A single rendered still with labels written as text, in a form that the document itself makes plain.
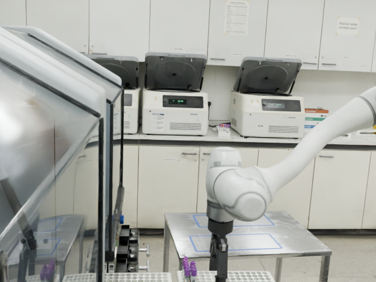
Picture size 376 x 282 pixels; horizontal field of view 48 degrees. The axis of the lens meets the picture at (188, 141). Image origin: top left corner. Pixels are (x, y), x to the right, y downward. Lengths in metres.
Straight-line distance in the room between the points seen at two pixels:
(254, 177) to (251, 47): 2.88
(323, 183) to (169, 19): 1.98
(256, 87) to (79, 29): 1.69
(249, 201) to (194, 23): 2.90
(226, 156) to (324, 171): 2.78
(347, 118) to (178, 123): 2.36
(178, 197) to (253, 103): 1.03
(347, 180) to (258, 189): 3.03
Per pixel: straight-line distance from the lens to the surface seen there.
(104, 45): 3.75
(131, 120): 3.48
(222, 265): 1.24
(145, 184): 3.60
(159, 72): 3.80
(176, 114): 3.49
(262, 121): 3.63
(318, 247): 1.78
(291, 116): 3.70
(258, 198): 1.00
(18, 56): 0.87
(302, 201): 3.91
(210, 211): 1.22
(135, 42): 3.74
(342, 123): 1.30
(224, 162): 1.16
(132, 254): 1.59
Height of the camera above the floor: 1.51
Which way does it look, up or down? 11 degrees down
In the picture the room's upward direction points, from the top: 3 degrees clockwise
